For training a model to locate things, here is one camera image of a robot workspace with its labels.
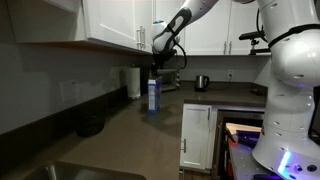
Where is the black monitor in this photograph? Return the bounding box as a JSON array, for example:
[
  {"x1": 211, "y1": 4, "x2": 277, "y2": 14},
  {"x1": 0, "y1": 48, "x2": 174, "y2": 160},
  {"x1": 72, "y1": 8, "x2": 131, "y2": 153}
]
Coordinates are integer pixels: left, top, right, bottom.
[{"x1": 308, "y1": 85, "x2": 320, "y2": 146}]

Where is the white paper towel roll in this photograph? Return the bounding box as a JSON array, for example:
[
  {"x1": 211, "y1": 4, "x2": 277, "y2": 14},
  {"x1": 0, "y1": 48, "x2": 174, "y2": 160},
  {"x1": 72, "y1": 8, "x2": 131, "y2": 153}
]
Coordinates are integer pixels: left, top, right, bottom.
[{"x1": 127, "y1": 65, "x2": 142, "y2": 100}]

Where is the light wooden board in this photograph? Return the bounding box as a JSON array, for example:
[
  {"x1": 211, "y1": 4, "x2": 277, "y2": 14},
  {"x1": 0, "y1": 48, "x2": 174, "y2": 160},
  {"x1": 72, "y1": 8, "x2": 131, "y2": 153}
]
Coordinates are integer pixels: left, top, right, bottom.
[{"x1": 225, "y1": 122, "x2": 263, "y2": 135}]

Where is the white cabinet panel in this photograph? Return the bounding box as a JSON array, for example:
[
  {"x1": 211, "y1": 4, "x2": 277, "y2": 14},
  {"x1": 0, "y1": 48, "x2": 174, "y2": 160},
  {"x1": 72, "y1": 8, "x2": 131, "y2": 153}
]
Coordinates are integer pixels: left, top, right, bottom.
[{"x1": 6, "y1": 0, "x2": 154, "y2": 56}]

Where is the black round object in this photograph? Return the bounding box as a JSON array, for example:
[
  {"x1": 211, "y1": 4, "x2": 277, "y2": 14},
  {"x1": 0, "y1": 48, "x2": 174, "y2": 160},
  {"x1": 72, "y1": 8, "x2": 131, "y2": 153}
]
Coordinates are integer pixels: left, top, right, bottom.
[{"x1": 74, "y1": 111, "x2": 106, "y2": 139}]

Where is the white wall switch plate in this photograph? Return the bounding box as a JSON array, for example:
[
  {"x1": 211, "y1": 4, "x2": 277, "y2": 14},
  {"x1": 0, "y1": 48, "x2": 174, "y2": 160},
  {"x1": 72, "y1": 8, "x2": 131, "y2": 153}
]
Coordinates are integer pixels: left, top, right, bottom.
[{"x1": 59, "y1": 79, "x2": 81, "y2": 103}]

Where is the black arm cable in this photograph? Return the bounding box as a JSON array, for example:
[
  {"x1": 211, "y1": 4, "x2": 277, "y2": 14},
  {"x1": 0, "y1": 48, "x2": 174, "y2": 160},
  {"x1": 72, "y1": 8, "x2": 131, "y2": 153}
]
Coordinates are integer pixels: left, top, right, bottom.
[{"x1": 165, "y1": 24, "x2": 188, "y2": 70}]

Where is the silver toaster oven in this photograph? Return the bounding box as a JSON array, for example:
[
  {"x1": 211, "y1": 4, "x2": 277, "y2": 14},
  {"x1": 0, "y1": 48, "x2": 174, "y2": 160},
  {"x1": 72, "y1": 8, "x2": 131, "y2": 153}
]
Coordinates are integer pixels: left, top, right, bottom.
[{"x1": 156, "y1": 68, "x2": 181, "y2": 93}]

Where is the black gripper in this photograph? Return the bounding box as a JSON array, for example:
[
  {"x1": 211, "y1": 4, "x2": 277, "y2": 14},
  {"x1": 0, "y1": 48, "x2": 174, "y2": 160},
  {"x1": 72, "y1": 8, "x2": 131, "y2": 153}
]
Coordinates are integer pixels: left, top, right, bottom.
[{"x1": 150, "y1": 48, "x2": 178, "y2": 80}]

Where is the blue cardboard box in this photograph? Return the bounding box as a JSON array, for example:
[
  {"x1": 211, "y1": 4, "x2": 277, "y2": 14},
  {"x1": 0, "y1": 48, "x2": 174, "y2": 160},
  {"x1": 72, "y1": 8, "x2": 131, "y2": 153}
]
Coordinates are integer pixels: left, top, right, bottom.
[{"x1": 147, "y1": 76, "x2": 164, "y2": 115}]

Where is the perforated metal robot table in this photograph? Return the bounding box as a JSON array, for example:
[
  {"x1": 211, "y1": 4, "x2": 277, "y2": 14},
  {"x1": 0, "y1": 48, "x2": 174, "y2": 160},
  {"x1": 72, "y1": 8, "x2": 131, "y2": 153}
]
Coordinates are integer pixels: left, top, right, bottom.
[{"x1": 227, "y1": 142, "x2": 288, "y2": 180}]

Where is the steel electric kettle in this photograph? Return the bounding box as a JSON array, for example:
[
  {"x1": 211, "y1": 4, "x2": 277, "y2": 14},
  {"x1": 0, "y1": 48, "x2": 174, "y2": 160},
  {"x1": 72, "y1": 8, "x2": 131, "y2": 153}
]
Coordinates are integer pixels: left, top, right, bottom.
[{"x1": 194, "y1": 74, "x2": 211, "y2": 93}]

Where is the steel sink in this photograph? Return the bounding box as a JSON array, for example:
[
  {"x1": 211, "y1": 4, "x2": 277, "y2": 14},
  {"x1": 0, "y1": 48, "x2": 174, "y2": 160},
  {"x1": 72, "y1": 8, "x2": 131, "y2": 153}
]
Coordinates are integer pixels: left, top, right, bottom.
[{"x1": 21, "y1": 160, "x2": 148, "y2": 180}]

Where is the white lower cabinet door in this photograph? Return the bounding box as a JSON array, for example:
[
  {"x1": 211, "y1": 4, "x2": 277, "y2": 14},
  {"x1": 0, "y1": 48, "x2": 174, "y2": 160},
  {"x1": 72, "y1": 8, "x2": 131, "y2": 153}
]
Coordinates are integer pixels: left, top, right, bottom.
[{"x1": 179, "y1": 103, "x2": 218, "y2": 171}]

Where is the white upper cabinet row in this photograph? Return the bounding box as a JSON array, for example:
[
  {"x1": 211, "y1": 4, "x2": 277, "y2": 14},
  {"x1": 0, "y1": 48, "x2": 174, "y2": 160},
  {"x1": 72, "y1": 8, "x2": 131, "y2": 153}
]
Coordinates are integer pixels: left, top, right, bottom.
[{"x1": 153, "y1": 0, "x2": 272, "y2": 56}]

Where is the black camera on stand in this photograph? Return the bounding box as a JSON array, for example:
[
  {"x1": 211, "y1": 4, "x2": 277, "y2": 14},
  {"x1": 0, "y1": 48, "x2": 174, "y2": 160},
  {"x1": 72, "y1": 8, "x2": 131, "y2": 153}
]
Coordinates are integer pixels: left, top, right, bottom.
[{"x1": 238, "y1": 30, "x2": 272, "y2": 56}]

